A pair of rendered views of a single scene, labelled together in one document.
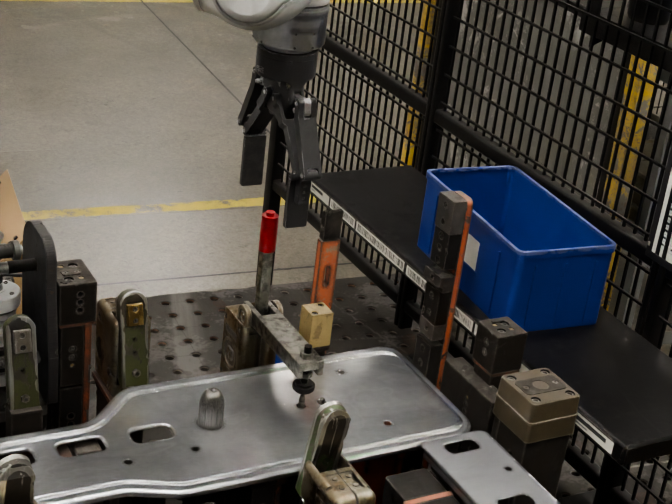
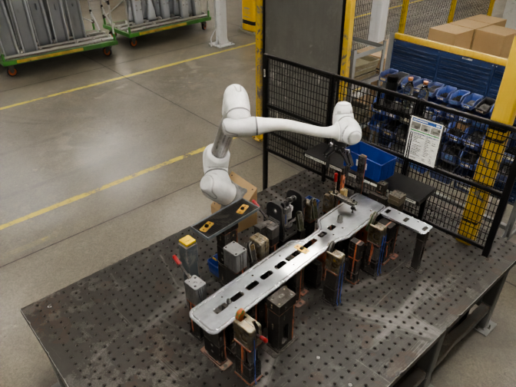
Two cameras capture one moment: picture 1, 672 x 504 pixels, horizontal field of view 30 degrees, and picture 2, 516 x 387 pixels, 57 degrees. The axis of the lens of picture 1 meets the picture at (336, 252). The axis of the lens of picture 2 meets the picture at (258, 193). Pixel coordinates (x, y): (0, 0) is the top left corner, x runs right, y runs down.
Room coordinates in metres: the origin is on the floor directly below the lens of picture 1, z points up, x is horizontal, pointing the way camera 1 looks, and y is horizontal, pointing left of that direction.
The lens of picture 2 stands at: (-0.68, 1.16, 2.65)
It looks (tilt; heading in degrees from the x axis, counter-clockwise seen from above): 34 degrees down; 345
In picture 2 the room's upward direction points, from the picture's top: straight up
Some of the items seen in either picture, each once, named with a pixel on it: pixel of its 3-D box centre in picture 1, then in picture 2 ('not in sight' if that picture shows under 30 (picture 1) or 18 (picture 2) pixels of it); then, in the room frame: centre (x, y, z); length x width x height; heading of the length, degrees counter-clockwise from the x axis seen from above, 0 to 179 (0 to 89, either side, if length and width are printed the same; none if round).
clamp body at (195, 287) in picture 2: not in sight; (197, 308); (0.98, 1.01, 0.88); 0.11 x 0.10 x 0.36; 31
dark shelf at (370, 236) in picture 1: (494, 285); (365, 170); (1.77, -0.25, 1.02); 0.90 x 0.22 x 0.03; 31
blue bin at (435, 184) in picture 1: (509, 244); (368, 161); (1.75, -0.26, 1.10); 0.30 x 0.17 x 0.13; 25
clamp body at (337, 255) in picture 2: not in sight; (332, 276); (1.02, 0.28, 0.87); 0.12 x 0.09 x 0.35; 31
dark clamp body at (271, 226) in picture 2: not in sight; (269, 251); (1.29, 0.55, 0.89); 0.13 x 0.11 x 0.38; 31
